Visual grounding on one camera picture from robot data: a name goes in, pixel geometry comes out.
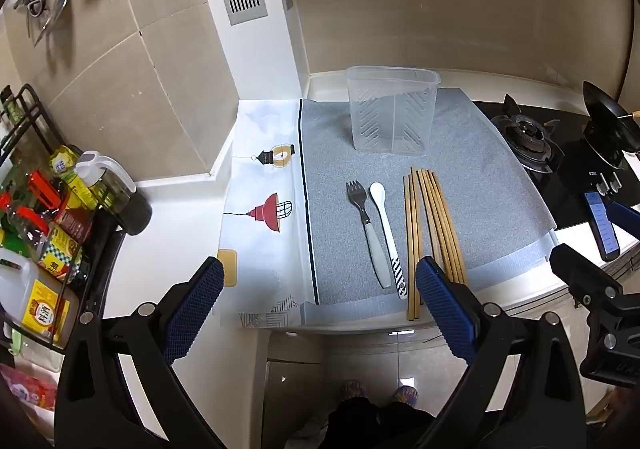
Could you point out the grey textured mat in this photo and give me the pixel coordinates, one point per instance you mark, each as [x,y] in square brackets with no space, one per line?
[345,154]

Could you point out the stove control knobs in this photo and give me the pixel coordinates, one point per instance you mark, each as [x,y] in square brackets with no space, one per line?
[610,184]

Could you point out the black gas stove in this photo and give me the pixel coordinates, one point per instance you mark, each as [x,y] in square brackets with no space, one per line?
[570,189]

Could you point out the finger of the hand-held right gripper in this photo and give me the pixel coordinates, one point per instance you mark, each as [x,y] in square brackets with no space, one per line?
[582,269]
[625,216]

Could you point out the patterned slipper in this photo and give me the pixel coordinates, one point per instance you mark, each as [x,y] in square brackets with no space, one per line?
[353,390]
[404,395]

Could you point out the bundle of wooden chopsticks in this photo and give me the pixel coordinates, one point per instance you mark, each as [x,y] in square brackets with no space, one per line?
[435,219]

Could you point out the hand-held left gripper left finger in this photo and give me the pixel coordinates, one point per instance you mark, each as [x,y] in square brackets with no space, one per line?
[196,309]

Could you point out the person's dark trousers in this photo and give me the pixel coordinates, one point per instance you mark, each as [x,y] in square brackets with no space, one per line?
[375,424]

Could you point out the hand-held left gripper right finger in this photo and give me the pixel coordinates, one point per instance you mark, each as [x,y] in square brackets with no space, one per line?
[446,309]

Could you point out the smartphone with lit screen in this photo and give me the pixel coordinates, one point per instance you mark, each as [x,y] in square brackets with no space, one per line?
[602,224]

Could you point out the gas stove burner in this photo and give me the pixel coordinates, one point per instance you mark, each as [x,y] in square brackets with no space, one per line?
[527,131]

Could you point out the dark sauce bottle red label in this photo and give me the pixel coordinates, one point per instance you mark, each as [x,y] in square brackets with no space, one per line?
[75,221]

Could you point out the clear plastic utensil holder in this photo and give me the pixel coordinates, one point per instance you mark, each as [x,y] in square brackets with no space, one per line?
[390,109]

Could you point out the green bottle with yellow label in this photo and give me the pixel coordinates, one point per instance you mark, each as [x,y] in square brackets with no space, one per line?
[67,169]

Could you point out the red printed packet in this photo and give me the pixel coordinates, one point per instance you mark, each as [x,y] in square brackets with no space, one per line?
[27,386]

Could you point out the white lamp-print mat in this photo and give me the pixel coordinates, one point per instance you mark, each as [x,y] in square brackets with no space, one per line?
[260,229]

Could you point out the large oil jug yellow label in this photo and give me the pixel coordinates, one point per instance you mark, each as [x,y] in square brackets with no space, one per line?
[40,309]

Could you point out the clear bottle with red cap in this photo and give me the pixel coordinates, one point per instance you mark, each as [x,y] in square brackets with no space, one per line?
[45,189]

